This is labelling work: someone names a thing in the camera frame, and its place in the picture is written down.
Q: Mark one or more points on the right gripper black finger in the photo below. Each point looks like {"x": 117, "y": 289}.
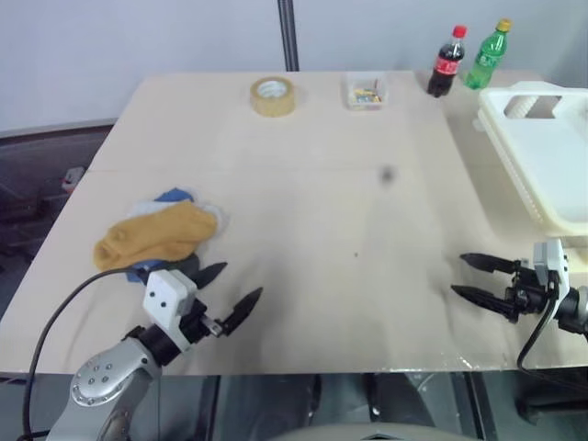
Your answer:
{"x": 489, "y": 263}
{"x": 482, "y": 298}

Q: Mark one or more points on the clear plastic box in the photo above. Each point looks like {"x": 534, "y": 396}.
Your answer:
{"x": 365, "y": 94}

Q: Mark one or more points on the cola bottle red cap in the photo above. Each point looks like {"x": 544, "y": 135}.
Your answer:
{"x": 443, "y": 69}

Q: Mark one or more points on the mustard yellow sock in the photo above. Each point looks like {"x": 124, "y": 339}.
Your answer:
{"x": 151, "y": 234}

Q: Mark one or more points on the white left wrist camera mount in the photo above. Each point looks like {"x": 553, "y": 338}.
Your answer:
{"x": 161, "y": 294}

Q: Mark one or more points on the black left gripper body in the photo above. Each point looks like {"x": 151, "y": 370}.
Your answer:
{"x": 200, "y": 321}

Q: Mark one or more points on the small red grey device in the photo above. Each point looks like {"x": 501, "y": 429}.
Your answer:
{"x": 71, "y": 178}

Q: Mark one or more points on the white plastic basket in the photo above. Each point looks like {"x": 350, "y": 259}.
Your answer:
{"x": 542, "y": 156}

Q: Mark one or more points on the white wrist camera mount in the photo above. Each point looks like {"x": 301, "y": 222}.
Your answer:
{"x": 553, "y": 262}
{"x": 161, "y": 294}

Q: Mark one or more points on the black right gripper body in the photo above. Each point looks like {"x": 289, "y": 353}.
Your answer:
{"x": 528, "y": 291}

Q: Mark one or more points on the beige packing tape roll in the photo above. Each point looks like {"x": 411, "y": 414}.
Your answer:
{"x": 271, "y": 108}

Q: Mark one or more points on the blue sock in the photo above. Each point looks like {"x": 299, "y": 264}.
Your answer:
{"x": 172, "y": 195}

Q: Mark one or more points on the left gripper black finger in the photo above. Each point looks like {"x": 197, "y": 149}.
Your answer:
{"x": 241, "y": 310}
{"x": 206, "y": 274}

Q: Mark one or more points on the green soda bottle yellow cap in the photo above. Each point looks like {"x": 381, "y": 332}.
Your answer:
{"x": 487, "y": 57}

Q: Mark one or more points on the grey metal pole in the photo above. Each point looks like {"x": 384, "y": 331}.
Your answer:
{"x": 289, "y": 37}

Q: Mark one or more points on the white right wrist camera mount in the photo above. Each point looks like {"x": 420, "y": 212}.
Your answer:
{"x": 553, "y": 262}

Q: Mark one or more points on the dark green sock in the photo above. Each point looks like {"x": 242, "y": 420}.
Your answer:
{"x": 188, "y": 264}

